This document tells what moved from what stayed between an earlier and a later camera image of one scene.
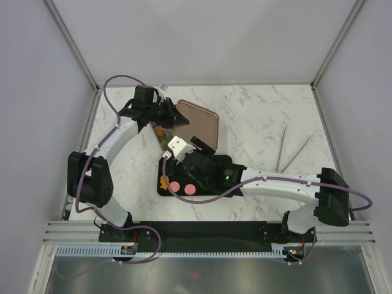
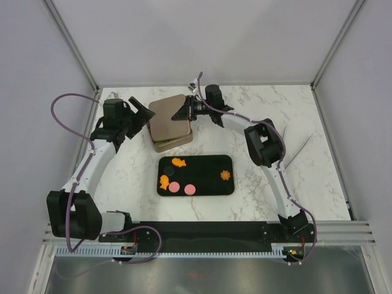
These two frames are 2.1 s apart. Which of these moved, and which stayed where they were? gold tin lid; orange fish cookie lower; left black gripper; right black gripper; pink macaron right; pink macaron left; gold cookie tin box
Moved: left black gripper; right black gripper; gold tin lid; gold cookie tin box
Stayed: pink macaron right; orange fish cookie lower; pink macaron left
